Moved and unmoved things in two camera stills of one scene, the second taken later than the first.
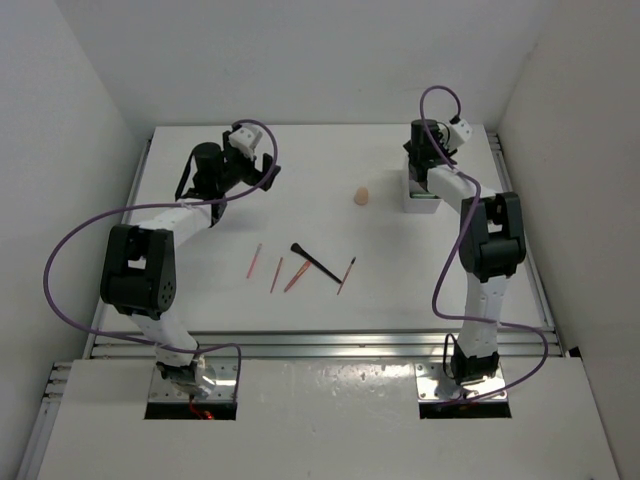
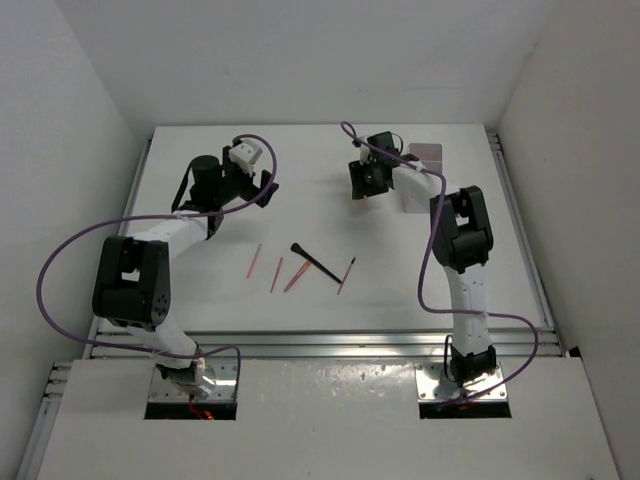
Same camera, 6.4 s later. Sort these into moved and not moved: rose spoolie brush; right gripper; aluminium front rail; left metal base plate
Moved: right gripper
Not moved: aluminium front rail; left metal base plate; rose spoolie brush
